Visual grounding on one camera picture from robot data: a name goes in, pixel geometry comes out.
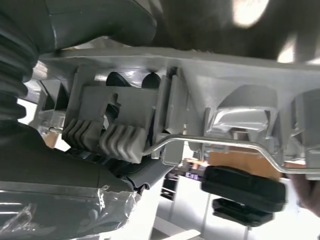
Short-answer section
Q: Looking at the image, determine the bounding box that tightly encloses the brown box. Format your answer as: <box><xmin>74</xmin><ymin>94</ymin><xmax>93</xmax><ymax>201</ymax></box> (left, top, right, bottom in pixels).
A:
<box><xmin>208</xmin><ymin>149</ymin><xmax>284</xmax><ymax>180</ymax></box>

